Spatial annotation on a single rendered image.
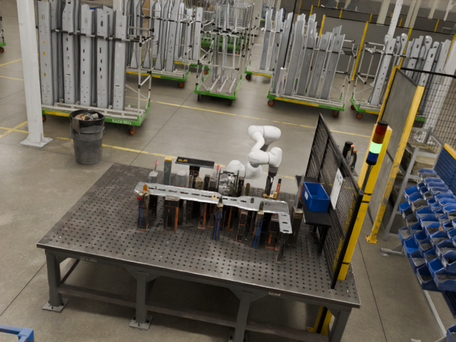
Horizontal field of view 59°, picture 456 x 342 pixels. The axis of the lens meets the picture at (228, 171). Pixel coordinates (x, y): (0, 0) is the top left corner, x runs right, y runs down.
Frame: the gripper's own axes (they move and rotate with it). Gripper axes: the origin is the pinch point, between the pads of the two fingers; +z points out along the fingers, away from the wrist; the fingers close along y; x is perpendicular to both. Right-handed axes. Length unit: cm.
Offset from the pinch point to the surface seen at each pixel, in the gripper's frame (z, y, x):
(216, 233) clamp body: 37, 21, -41
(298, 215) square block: 10.1, 16.5, 27.3
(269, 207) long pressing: 13.4, 5.2, 3.1
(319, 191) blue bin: 3, -21, 49
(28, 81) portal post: 14, -267, -350
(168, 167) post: 5, -30, -94
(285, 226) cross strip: 13.4, 32.6, 15.1
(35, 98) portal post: 39, -268, -341
